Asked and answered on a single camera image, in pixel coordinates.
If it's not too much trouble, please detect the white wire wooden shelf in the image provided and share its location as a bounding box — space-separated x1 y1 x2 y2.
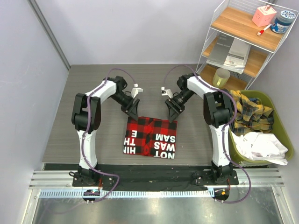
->
195 0 299 94

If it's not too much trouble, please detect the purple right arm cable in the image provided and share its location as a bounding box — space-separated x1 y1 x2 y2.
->
161 65 252 204

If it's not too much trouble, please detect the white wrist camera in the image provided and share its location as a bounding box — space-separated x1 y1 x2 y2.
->
161 86 173 98
131 84 143 98

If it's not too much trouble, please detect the grey booklets stack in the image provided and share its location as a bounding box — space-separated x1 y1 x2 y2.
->
206 33 251 74

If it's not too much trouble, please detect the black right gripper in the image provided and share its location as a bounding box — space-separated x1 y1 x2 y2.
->
165 89 195 123

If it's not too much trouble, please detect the red white marker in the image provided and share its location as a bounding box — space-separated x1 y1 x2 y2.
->
257 23 272 36

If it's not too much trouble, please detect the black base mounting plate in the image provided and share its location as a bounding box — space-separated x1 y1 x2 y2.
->
46 164 239 202

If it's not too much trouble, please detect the red black plaid shirt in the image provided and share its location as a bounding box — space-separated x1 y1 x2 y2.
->
123 117 178 159

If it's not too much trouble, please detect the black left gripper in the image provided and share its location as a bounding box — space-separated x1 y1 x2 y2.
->
110 92 139 121

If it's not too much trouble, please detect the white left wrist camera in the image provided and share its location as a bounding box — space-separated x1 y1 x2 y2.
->
131 84 143 98

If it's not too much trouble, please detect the green laundry basket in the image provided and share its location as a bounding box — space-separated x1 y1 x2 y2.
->
229 90 294 167

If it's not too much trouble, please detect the aluminium rail frame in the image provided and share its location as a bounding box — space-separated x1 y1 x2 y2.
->
22 163 294 224

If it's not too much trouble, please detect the white shirt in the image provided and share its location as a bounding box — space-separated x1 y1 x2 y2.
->
232 132 288 166

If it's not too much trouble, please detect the white slotted cable duct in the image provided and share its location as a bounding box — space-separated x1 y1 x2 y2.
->
39 188 214 199

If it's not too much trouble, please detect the yellow green plastic cup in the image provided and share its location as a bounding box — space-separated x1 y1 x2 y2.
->
212 68 230 89

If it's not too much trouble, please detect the pink cube box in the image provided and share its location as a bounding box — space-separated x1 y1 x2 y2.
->
252 5 277 27

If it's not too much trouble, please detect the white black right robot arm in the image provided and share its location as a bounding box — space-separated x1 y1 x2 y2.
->
161 73 233 184

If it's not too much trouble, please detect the yellow plaid shirt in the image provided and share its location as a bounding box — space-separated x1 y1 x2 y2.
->
229 90 274 136

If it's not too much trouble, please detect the blue lidded jar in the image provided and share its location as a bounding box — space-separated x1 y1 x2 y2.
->
271 10 296 34

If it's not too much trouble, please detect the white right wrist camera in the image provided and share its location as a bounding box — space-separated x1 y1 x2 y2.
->
161 86 173 98

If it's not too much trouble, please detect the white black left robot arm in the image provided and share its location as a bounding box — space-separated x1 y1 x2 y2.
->
71 76 143 186

